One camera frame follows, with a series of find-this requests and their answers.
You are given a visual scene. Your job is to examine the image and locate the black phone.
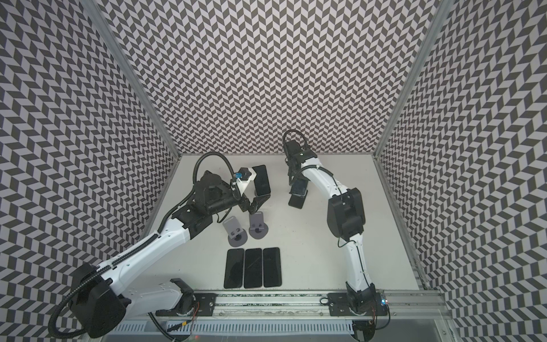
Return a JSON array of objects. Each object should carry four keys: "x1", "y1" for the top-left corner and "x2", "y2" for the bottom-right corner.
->
[
  {"x1": 252, "y1": 165, "x2": 271, "y2": 196},
  {"x1": 290, "y1": 177, "x2": 309, "y2": 198},
  {"x1": 263, "y1": 247, "x2": 282, "y2": 288}
]

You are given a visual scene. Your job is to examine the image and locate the black phone stand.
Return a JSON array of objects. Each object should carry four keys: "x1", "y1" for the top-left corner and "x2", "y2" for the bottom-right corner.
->
[{"x1": 224, "y1": 249, "x2": 244, "y2": 289}]

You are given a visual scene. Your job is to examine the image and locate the purple phone stand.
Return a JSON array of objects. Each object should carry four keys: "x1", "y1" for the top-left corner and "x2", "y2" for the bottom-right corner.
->
[{"x1": 244, "y1": 248, "x2": 263, "y2": 289}]

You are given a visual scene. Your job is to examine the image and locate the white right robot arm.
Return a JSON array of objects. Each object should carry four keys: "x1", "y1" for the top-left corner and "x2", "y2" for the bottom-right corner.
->
[{"x1": 282, "y1": 140, "x2": 376, "y2": 316}]

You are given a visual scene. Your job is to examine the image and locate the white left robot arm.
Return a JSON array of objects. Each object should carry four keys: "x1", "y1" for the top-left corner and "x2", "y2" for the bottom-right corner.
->
[{"x1": 68, "y1": 165, "x2": 271, "y2": 338}]

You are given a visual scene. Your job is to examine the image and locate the grey stand front right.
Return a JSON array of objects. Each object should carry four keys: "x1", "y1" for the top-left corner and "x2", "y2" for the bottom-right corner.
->
[{"x1": 249, "y1": 212, "x2": 269, "y2": 239}]

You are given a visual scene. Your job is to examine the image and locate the grey stand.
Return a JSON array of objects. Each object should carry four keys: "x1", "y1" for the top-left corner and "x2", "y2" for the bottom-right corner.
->
[
  {"x1": 249, "y1": 212, "x2": 269, "y2": 239},
  {"x1": 222, "y1": 216, "x2": 248, "y2": 248}
]

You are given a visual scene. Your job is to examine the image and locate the grey stand front left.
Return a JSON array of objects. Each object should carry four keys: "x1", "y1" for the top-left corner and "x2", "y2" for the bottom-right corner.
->
[{"x1": 222, "y1": 216, "x2": 248, "y2": 248}]

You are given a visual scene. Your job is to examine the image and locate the black stand back right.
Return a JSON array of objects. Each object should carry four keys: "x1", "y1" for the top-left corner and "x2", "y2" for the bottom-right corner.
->
[{"x1": 289, "y1": 192, "x2": 308, "y2": 209}]

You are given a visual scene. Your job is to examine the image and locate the white ventilation grille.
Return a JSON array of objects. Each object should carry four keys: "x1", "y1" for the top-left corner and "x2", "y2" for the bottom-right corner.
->
[{"x1": 104, "y1": 321, "x2": 355, "y2": 336}]

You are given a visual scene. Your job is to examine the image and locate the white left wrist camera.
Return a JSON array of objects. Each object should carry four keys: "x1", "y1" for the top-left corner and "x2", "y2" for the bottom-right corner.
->
[{"x1": 235, "y1": 168, "x2": 256, "y2": 195}]

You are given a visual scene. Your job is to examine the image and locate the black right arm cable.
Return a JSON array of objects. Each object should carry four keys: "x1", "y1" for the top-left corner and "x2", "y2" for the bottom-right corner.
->
[{"x1": 281, "y1": 129, "x2": 338, "y2": 189}]

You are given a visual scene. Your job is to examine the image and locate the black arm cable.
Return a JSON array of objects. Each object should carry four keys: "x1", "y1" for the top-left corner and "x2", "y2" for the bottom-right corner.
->
[
  {"x1": 281, "y1": 129, "x2": 338, "y2": 189},
  {"x1": 46, "y1": 151, "x2": 240, "y2": 339}
]

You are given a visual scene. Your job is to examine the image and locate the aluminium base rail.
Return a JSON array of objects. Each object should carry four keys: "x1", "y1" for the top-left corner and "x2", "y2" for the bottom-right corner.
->
[{"x1": 153, "y1": 288, "x2": 450, "y2": 319}]

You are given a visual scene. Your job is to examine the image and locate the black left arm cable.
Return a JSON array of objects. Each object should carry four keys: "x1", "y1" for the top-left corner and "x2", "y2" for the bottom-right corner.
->
[{"x1": 46, "y1": 151, "x2": 240, "y2": 339}]

